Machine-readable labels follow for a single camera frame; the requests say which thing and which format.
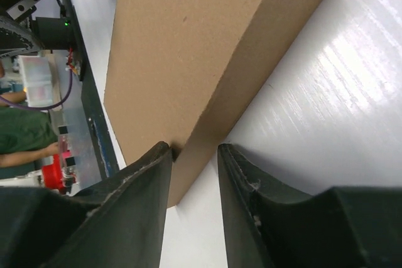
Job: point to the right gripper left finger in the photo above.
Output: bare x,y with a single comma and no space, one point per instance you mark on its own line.
118,222

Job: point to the clear plastic storage box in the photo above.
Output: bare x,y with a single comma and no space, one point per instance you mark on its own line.
37,80

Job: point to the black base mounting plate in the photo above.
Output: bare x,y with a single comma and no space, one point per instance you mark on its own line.
94,112

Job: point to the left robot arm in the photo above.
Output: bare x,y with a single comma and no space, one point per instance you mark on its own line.
22,34

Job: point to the red device in background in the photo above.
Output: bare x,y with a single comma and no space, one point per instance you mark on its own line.
60,175

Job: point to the brown cardboard box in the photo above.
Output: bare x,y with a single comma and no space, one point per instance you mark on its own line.
184,71

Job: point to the person in green shirt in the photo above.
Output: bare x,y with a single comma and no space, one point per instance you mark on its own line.
26,135

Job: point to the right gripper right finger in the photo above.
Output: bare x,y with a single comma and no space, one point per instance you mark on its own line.
268,223

